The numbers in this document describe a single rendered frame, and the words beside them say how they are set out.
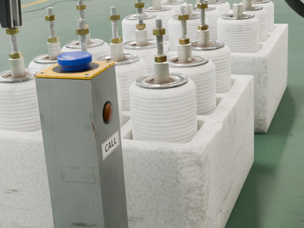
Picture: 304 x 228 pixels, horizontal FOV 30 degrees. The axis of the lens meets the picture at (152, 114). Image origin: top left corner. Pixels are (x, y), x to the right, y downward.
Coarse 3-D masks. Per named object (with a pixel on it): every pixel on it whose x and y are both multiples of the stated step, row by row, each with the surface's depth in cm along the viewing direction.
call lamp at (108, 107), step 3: (108, 105) 65; (111, 105) 66; (105, 108) 65; (108, 108) 65; (111, 108) 66; (105, 111) 64; (108, 111) 65; (111, 111) 66; (105, 114) 64; (108, 114) 65; (111, 114) 66; (105, 117) 65; (108, 117) 65; (111, 117) 66; (108, 120) 65
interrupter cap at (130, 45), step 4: (148, 40) 108; (152, 40) 108; (124, 44) 106; (128, 44) 106; (132, 44) 106; (148, 44) 106; (152, 44) 105; (124, 48) 104; (128, 48) 103; (132, 48) 102; (136, 48) 102; (140, 48) 102; (144, 48) 102; (148, 48) 102
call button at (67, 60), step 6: (60, 54) 65; (66, 54) 65; (72, 54) 64; (78, 54) 64; (84, 54) 64; (90, 54) 64; (60, 60) 63; (66, 60) 63; (72, 60) 63; (78, 60) 63; (84, 60) 63; (90, 60) 64; (66, 66) 64; (72, 66) 63; (78, 66) 63; (84, 66) 64
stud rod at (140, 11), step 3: (138, 0) 103; (141, 0) 103; (138, 9) 103; (141, 9) 103; (138, 12) 103; (141, 12) 103; (138, 15) 104; (141, 15) 104; (138, 18) 104; (141, 18) 104; (138, 21) 104; (141, 21) 104
